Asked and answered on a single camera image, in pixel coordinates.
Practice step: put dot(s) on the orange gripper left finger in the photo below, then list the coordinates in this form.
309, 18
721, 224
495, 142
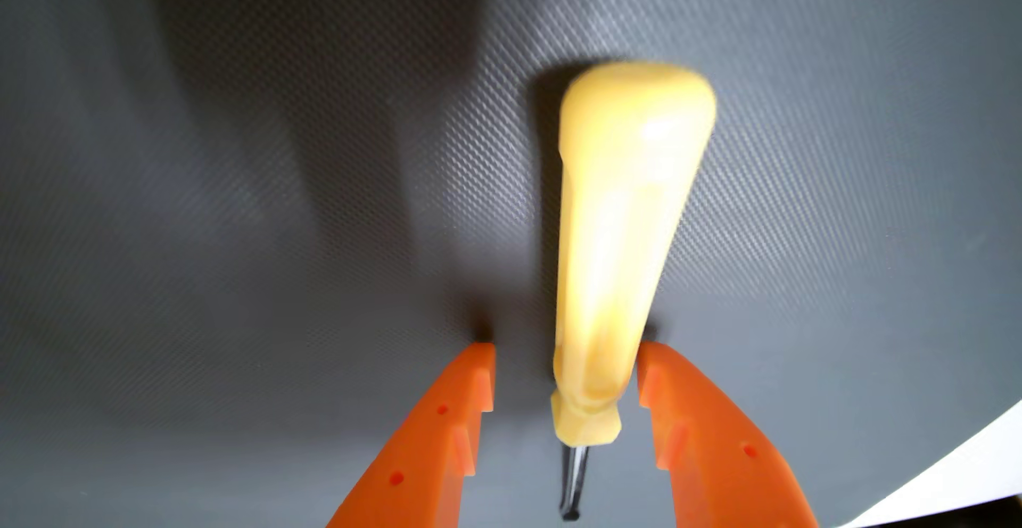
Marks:
423, 448

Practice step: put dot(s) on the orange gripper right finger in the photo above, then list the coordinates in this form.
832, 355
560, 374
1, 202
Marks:
718, 464

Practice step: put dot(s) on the dark grey textured mat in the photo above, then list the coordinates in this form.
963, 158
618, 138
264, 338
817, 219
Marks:
239, 193

